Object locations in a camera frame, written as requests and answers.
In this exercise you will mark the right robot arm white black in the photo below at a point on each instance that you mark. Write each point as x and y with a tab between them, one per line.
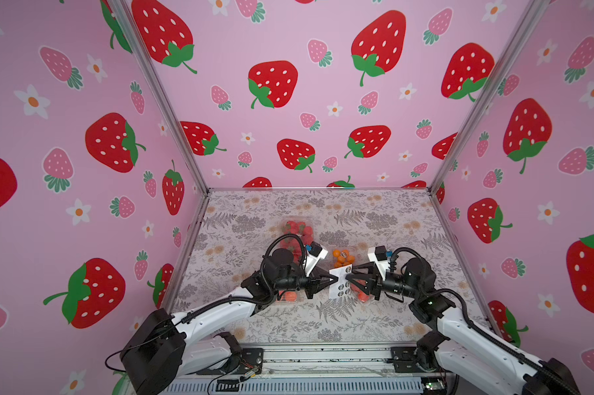
455	342

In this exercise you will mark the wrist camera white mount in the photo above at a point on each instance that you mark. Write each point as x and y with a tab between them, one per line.
379	257
314	253

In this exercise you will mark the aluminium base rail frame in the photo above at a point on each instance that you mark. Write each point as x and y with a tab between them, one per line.
321	368

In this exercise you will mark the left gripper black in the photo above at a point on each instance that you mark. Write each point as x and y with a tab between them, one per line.
313	285

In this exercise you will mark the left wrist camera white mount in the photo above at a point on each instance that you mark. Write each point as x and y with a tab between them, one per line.
314	253

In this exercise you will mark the white sticker sheet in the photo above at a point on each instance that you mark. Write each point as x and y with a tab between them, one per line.
341	288

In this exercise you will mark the clear orange kumquat box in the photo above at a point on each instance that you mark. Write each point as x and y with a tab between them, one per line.
339	262

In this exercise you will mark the clear large peach box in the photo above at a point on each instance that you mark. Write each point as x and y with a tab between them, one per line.
290	297

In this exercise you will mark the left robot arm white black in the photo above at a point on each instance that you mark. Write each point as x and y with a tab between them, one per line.
167	346

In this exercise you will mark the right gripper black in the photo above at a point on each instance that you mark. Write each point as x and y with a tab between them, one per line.
372	284

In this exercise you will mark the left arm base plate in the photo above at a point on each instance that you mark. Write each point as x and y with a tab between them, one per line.
249	360

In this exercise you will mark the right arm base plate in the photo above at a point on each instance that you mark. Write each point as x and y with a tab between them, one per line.
410	359

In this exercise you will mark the clear small peach box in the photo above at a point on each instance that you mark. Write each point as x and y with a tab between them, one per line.
361	296

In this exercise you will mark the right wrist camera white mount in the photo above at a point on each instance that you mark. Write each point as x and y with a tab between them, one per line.
379	257

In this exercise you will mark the clear strawberry box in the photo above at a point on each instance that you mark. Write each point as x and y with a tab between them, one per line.
300	228

